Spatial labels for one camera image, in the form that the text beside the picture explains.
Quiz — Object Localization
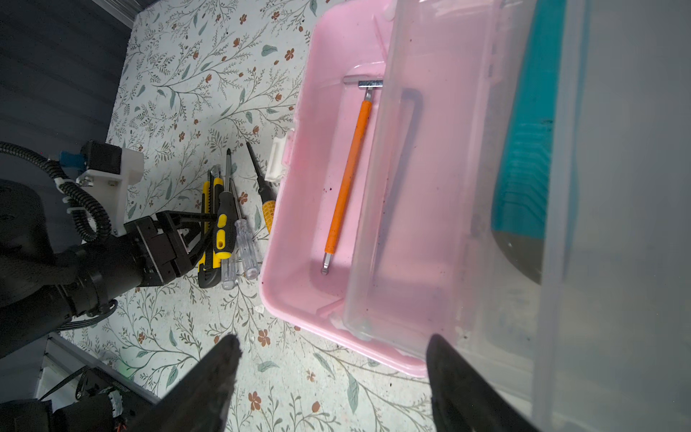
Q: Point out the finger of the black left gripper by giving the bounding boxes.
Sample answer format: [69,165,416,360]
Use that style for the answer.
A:
[156,211,214,270]

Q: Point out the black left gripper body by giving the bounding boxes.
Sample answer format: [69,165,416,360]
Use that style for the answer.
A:
[124,214,191,286]

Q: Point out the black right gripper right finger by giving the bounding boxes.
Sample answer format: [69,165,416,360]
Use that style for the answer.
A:
[426,334,536,431]

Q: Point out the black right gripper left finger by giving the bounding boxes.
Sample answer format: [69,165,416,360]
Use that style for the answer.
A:
[129,335,242,431]

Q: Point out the black yellow screwdriver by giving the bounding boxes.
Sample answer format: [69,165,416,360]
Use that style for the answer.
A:
[212,149,238,260]

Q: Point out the black yellow utility knife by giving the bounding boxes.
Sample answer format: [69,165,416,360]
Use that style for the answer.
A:
[197,168,221,289]

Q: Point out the clear handled screwdriver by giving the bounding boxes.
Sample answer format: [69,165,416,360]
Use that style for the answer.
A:
[229,177,260,280]
[221,257,237,291]

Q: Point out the yellow handled small screwdriver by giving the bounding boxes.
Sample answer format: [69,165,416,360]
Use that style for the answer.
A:
[246,142,276,233]

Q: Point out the orange pencil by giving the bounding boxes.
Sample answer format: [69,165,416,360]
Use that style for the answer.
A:
[321,87,374,275]

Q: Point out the teal utility knife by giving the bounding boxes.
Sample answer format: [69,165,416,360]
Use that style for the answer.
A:
[491,1,567,284]

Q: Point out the pink plastic tool box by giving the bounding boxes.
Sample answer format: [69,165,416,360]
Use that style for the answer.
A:
[259,1,690,431]

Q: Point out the red handled tool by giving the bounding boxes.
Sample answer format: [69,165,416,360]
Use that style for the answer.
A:
[342,76,383,89]

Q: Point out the black hex key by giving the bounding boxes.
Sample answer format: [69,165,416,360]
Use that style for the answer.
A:
[374,87,424,270]

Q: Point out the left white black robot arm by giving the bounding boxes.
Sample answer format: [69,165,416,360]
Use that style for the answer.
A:
[1,181,233,431]

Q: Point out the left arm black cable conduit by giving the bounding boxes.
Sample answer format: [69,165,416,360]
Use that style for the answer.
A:
[0,141,113,244]

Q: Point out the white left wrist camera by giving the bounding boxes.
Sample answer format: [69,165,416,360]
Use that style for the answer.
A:
[59,140,144,236]

